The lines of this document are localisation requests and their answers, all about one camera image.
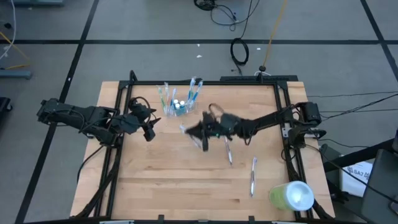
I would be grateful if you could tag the black table clamp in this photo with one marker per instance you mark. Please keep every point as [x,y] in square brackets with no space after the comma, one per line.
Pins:
[160,218]
[251,219]

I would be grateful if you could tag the white metal bracket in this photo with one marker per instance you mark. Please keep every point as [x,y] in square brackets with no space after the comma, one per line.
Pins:
[116,222]

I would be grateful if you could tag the orange white wrapped toothbrush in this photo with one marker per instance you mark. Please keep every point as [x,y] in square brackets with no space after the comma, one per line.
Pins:
[166,91]

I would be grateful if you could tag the black power strip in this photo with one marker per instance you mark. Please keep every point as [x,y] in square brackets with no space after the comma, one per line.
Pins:
[258,78]

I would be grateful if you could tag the clear acrylic organizer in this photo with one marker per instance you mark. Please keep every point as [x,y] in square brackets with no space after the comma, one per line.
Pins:
[190,109]

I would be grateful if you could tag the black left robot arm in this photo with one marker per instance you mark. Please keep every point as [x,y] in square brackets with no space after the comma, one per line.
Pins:
[77,115]

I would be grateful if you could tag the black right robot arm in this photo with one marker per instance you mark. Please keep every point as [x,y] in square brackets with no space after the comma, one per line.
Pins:
[267,119]

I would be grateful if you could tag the green canister white lid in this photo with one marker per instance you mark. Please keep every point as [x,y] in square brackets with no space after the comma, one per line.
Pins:
[295,196]

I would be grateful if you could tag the black slanted beam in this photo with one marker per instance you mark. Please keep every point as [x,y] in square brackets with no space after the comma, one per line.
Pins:
[360,155]

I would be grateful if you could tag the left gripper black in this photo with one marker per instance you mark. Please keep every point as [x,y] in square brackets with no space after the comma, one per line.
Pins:
[140,110]

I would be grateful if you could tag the black floor object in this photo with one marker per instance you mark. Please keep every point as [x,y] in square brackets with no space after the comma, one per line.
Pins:
[4,104]

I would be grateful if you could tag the black aluminium table frame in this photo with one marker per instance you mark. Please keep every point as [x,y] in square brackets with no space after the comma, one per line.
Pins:
[202,83]

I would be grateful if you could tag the white printed paper label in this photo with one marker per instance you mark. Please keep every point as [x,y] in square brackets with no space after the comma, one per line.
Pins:
[357,180]

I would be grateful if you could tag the grey floor bar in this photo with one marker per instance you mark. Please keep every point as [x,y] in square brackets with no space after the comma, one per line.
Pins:
[15,74]
[37,2]

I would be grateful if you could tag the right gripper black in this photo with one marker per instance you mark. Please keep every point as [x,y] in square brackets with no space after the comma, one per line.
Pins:
[224,126]

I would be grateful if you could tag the purple white toothbrush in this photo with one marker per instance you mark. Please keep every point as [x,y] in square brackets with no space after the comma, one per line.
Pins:
[253,177]
[229,154]
[183,128]

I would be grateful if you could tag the black chair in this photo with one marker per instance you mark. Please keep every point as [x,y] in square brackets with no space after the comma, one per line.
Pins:
[382,186]

